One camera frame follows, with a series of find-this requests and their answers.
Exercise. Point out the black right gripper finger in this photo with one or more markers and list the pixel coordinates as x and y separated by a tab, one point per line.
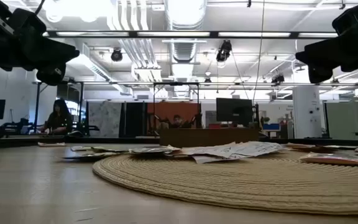
322	48
325	61

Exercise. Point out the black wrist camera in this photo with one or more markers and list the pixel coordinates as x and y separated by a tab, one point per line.
320	74
51	74

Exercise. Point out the black ceiling spotlight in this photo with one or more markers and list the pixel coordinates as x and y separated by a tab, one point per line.
278	78
116	55

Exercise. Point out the pale green partition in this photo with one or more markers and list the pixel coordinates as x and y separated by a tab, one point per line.
350	119

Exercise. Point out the black curtain partition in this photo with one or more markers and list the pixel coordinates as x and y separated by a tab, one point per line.
134	119

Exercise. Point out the red box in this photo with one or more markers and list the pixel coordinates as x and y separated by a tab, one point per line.
214	126

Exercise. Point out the white pillar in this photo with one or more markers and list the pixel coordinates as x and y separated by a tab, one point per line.
306	112

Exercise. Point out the person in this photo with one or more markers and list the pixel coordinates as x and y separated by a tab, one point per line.
176	121
59	119

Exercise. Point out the black overhead camera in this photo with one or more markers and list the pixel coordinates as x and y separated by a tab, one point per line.
224	51

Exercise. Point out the orange partition wall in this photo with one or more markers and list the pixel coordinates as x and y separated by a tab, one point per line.
172	109

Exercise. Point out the silver round ventilation duct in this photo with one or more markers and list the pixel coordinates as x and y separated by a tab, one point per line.
183	15

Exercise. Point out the round woven straw placemat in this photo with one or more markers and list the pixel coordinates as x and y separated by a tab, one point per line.
228	186

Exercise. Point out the white rectangular air duct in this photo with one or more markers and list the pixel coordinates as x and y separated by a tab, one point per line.
98	68

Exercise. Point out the black computer monitor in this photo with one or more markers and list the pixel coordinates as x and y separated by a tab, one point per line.
234	111

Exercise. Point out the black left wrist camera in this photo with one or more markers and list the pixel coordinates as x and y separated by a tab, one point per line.
51	74

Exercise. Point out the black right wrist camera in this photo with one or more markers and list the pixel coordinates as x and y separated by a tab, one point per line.
320	74

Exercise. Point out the white orange Tazo tea packet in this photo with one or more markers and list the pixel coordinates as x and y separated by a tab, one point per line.
204	150
256	148
208	159

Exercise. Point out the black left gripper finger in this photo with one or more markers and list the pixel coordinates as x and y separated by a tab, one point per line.
57	59
50	45

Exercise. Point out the blue box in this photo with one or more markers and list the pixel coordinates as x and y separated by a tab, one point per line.
271	126

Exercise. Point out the grey marbled partition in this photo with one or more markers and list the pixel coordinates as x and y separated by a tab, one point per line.
104	118

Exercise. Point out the brown wooden tea organizer box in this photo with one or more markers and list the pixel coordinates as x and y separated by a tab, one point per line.
208	137

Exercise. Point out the black background rig frame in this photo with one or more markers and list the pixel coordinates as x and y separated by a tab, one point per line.
37	105
176	83

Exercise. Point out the green tea packet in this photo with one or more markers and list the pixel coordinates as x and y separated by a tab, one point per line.
152	150
109	149
89	156

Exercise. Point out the black aluminium table frame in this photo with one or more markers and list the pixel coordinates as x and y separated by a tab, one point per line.
104	140

